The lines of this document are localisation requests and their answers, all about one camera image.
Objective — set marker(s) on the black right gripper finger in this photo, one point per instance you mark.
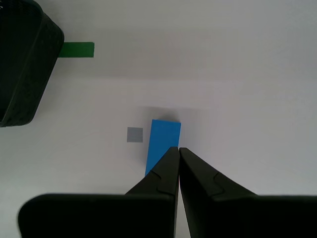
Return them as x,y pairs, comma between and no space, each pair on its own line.
247,215
104,215

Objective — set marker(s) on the black perforated plastic basket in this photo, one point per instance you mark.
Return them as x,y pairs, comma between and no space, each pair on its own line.
22,67

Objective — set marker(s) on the blue rectangular block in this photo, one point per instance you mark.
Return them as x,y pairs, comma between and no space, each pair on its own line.
162,138

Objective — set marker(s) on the grey tape square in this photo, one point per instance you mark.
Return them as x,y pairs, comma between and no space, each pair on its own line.
135,134

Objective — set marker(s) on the long green tape strip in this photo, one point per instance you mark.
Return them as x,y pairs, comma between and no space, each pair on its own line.
78,49

